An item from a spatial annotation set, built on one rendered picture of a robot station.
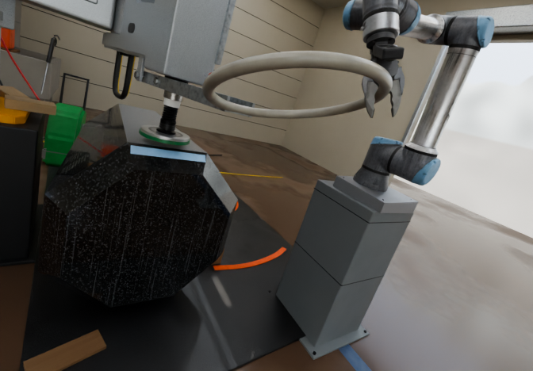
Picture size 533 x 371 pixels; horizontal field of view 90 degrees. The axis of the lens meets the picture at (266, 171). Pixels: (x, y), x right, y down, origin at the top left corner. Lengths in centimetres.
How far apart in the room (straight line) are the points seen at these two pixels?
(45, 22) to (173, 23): 549
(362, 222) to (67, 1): 179
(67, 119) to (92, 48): 347
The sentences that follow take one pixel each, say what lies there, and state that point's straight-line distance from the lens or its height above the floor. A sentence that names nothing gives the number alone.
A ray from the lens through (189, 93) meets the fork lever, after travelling 105.
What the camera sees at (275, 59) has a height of 126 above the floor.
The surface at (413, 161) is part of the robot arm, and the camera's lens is 143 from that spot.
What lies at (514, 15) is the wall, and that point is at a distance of 563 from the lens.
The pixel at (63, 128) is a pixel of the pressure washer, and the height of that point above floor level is 38.
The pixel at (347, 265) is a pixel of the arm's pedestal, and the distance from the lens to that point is 147.
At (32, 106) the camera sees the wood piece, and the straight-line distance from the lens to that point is 187.
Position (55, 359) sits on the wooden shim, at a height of 3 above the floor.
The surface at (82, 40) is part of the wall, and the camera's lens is 654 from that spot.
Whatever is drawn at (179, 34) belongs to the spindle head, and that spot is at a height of 132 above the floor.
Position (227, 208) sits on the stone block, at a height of 60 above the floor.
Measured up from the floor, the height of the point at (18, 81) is 56.
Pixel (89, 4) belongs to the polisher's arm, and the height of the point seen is 138.
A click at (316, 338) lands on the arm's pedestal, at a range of 173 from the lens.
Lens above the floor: 119
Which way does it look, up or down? 14 degrees down
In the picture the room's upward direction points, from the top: 17 degrees clockwise
